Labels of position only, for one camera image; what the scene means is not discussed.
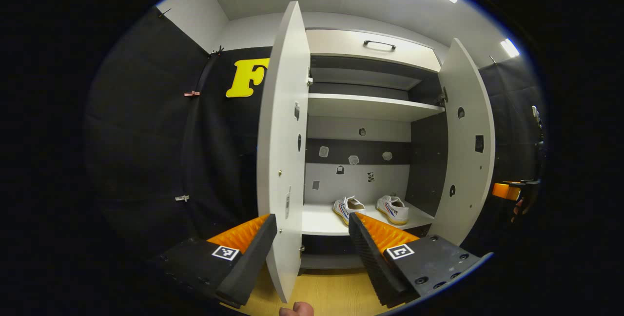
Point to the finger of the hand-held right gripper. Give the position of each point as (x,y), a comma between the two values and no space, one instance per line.
(504,190)

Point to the silver clip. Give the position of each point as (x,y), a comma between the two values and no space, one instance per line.
(182,198)

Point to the white cabinet drawer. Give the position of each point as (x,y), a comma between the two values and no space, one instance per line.
(336,43)

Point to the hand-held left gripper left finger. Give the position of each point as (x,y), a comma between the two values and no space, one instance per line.
(251,262)

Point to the white sneaker shoe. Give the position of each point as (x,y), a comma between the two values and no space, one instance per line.
(347,207)
(392,208)

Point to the black backdrop cloth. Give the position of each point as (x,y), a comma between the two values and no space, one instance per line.
(146,150)
(512,111)

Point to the white cabinet shelf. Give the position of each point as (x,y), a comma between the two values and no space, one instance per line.
(317,218)
(360,106)

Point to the white cabinet door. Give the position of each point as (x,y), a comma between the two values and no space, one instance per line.
(282,126)
(463,160)

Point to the white shoe cabinet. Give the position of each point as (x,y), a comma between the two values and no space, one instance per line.
(341,126)

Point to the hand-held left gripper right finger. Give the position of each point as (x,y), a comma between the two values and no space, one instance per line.
(370,262)

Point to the red clip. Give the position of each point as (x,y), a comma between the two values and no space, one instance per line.
(192,93)

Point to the short ceiling light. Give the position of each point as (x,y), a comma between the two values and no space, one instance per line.
(509,48)

